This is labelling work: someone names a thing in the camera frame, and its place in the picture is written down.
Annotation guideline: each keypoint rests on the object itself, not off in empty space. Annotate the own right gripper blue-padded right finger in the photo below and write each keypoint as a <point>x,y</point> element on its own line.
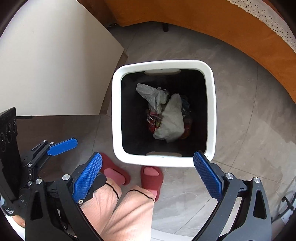
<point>252,221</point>

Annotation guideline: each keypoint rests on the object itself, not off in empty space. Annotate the white plastic bag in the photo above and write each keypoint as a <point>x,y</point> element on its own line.
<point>155,96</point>

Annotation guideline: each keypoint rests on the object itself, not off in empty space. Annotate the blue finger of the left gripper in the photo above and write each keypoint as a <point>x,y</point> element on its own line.
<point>99,181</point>
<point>62,147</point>

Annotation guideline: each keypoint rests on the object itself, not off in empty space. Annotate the white paper towel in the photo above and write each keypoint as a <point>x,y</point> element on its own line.
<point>172,126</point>

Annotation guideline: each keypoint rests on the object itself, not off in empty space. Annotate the left red slipper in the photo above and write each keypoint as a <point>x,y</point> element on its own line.
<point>111,170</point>

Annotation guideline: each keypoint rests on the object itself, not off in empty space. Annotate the white trash bin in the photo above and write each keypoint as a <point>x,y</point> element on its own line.
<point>133,143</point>

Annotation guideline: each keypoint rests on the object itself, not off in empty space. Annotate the right red slipper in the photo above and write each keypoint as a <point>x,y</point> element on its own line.
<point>152,180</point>

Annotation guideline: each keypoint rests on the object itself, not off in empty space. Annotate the colourful snack wrapper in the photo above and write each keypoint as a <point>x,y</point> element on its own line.
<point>154,120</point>

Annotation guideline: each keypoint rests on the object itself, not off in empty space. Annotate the white lace bed skirt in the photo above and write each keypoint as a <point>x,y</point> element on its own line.
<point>266,14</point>

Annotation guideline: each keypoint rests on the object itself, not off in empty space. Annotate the white nightstand with drawers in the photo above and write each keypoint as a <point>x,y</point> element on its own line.
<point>56,59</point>

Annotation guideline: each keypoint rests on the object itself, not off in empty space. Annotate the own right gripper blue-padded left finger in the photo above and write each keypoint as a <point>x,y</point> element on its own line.
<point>53,212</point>

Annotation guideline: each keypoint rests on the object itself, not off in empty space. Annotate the person's left foot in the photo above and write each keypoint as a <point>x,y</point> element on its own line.
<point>99,209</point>

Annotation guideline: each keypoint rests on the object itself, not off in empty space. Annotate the red slipper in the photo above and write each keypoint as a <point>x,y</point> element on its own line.
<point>111,170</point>
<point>152,180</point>

